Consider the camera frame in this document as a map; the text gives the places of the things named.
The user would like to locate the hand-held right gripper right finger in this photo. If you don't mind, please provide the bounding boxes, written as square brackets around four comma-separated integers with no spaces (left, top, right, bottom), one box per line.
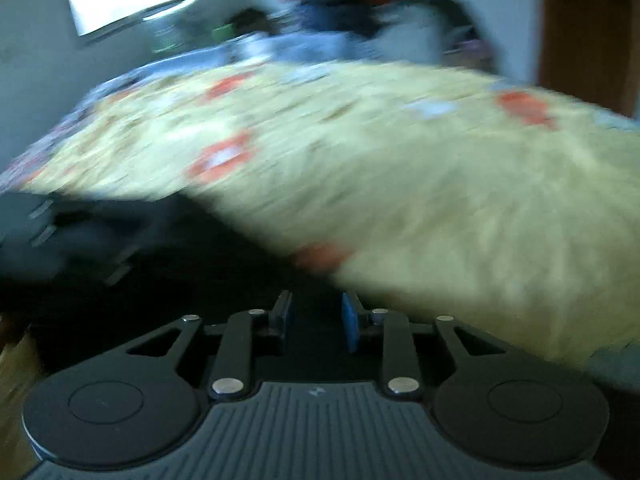
[341,292,512,402]

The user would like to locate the green plastic chair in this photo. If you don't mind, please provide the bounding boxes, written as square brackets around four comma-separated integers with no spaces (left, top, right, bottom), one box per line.
[149,19,236,57]

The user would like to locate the black bag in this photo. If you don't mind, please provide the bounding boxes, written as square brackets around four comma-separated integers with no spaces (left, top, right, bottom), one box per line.
[224,7,275,37]

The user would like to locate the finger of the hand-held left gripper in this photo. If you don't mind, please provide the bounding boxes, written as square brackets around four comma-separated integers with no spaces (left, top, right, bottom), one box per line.
[47,199,168,287]

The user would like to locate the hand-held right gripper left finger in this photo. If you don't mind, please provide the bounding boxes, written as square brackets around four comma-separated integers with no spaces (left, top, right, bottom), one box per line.
[125,290,294,402]

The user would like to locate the brown wooden door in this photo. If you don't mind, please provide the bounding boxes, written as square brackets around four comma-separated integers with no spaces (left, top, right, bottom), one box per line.
[536,0,640,122]

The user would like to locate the pile of clothes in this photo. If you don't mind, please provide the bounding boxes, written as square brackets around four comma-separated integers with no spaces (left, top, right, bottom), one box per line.
[279,0,503,73]

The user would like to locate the black pants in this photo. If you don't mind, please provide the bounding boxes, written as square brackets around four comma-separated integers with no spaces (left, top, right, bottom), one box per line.
[0,195,351,396]

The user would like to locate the yellow printed blanket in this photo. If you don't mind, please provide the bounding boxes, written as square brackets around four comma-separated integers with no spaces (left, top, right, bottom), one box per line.
[0,57,640,376]

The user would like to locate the blue quilt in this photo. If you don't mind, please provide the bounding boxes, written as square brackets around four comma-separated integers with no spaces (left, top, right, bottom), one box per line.
[220,29,383,68]

